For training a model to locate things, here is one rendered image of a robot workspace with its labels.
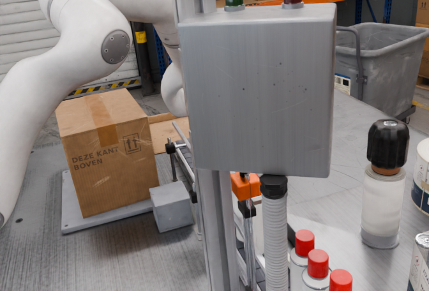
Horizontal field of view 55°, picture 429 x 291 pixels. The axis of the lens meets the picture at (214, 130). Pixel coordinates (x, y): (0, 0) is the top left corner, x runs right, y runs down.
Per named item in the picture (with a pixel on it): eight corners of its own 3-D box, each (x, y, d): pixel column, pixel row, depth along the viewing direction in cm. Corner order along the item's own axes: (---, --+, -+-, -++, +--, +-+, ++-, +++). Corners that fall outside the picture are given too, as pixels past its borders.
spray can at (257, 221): (270, 252, 96) (267, 177, 87) (251, 260, 94) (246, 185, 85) (258, 240, 100) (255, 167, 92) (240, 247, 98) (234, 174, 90)
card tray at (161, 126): (217, 140, 163) (216, 131, 161) (152, 155, 156) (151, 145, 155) (196, 115, 189) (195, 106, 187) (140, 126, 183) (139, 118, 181)
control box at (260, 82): (329, 180, 48) (334, 16, 40) (194, 170, 53) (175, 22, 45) (332, 141, 57) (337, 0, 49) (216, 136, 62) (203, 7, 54)
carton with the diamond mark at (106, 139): (161, 195, 127) (147, 115, 116) (83, 219, 119) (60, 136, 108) (138, 156, 153) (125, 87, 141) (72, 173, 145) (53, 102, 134)
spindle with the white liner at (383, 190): (407, 242, 95) (424, 126, 82) (375, 254, 93) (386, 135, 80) (381, 221, 103) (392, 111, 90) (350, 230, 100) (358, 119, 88)
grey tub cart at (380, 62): (359, 106, 388) (365, 2, 348) (424, 124, 342) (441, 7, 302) (295, 137, 342) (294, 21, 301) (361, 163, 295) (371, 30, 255)
